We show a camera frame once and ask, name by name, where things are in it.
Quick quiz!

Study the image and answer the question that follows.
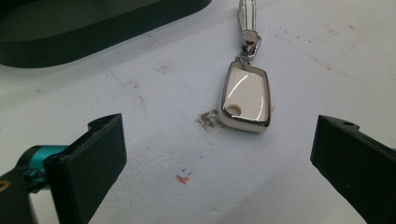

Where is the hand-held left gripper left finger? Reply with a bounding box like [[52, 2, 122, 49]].
[[43, 113, 128, 224]]

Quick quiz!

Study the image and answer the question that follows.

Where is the white key fob with strap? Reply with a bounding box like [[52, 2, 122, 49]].
[[218, 0, 272, 134]]

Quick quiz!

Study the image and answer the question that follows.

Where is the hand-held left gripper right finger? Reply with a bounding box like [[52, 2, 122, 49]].
[[310, 115, 396, 224]]

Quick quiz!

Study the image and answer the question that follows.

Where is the black tray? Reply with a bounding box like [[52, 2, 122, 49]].
[[0, 0, 213, 69]]

